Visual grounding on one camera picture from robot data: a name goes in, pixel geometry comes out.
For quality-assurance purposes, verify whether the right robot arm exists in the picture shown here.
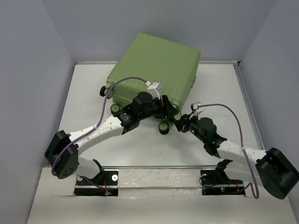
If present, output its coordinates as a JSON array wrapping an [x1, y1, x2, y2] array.
[[172, 114, 299, 199]]

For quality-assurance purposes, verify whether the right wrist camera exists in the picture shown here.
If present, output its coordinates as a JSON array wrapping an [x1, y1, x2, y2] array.
[[189, 101, 203, 119]]

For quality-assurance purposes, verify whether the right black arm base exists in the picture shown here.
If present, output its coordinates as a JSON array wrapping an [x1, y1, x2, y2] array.
[[199, 169, 246, 196]]

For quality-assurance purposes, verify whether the aluminium table rail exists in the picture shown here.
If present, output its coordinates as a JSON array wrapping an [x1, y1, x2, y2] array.
[[233, 61, 265, 150]]

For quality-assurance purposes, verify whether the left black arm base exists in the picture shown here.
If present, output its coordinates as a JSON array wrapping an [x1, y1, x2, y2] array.
[[73, 169, 119, 196]]

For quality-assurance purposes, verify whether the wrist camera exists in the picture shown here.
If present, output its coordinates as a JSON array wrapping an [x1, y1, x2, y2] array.
[[189, 101, 203, 119], [145, 81, 163, 99]]

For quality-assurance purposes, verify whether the green hard-shell suitcase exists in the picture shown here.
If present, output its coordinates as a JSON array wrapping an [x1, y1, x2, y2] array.
[[100, 33, 201, 134]]

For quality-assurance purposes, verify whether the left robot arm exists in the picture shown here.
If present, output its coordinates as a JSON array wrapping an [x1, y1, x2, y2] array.
[[44, 91, 179, 184]]

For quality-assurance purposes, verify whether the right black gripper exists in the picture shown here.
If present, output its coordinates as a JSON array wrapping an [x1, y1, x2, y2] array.
[[172, 112, 207, 144]]

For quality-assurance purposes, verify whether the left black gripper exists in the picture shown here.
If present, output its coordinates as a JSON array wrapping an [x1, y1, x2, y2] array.
[[138, 95, 179, 121]]

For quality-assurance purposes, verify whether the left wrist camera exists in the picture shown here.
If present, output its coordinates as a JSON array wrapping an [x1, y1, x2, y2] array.
[[145, 81, 163, 99]]

